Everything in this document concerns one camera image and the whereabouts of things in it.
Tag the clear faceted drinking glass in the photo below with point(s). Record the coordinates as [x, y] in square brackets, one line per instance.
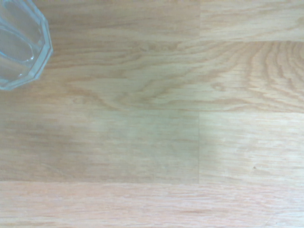
[19, 45]

